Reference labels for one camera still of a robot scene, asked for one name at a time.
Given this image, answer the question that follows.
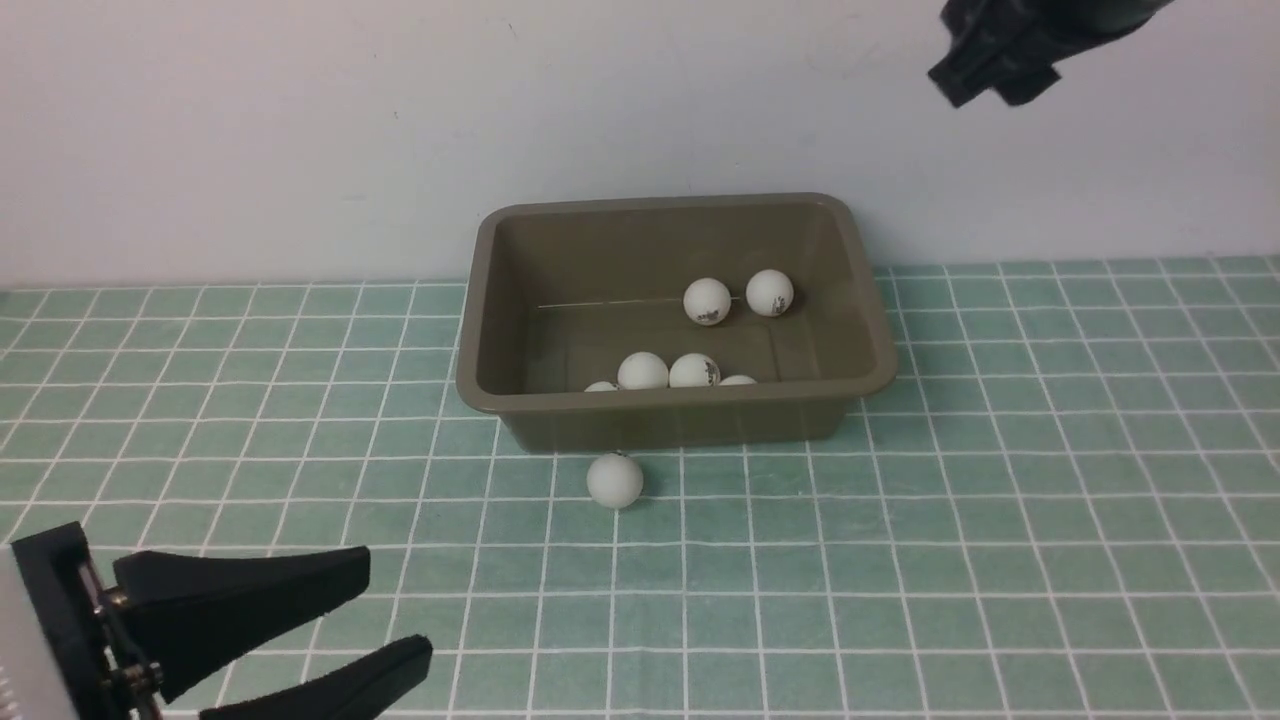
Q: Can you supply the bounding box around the olive green plastic bin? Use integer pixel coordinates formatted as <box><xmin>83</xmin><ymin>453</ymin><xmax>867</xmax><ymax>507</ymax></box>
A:
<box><xmin>454</xmin><ymin>193</ymin><xmax>899</xmax><ymax>454</ymax></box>

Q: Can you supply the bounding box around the green checkered tablecloth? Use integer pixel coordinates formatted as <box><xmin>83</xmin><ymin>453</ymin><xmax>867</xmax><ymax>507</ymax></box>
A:
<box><xmin>1</xmin><ymin>256</ymin><xmax>1279</xmax><ymax>719</ymax></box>

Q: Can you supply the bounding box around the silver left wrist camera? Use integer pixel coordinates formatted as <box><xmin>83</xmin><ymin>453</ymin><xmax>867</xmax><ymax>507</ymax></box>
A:
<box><xmin>1</xmin><ymin>544</ymin><xmax>78</xmax><ymax>719</ymax></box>

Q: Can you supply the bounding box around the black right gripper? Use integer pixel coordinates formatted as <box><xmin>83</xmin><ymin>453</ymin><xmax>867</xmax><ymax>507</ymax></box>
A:
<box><xmin>928</xmin><ymin>1</ymin><xmax>1170</xmax><ymax>108</ymax></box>

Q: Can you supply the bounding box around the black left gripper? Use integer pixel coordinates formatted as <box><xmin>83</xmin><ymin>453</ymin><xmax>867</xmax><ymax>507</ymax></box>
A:
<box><xmin>10</xmin><ymin>521</ymin><xmax>434</xmax><ymax>719</ymax></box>

